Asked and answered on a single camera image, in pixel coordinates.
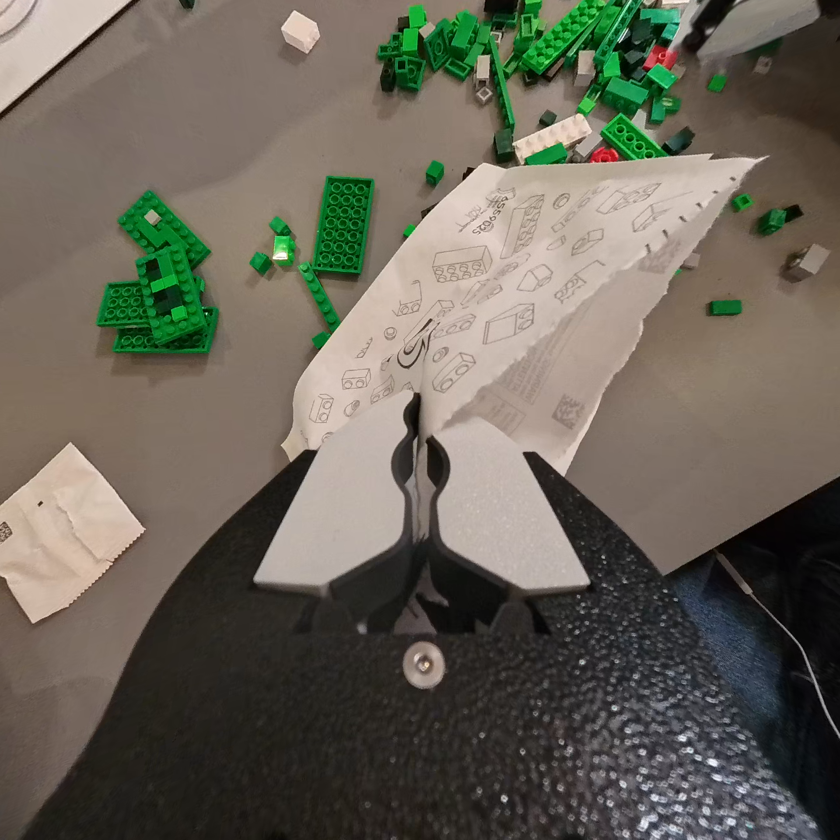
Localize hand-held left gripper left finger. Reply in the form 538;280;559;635
253;390;422;601

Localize green brick plate assembly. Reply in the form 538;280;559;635
96;190;220;355

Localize long white brick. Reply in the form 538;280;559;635
513;115;592;165

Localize thin white cable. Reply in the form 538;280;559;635
714;550;840;732

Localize person's leg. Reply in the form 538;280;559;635
663;476;840;840

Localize torn printed paper bag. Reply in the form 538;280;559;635
281;154;770;476

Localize long thin green plate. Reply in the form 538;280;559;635
298;262;342;332

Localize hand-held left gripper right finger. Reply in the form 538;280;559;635
423;419;590;599

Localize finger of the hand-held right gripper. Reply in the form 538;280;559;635
682;0;821;60

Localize white square brick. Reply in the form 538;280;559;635
281;10;320;51

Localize white stand base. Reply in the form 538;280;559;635
0;0;135;114

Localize pile of green toy bricks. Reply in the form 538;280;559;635
375;0;815;178

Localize large green studded plate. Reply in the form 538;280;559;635
312;175;375;277

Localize grey brick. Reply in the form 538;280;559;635
781;244;831;283

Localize small white paper packet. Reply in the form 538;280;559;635
0;442;146;624

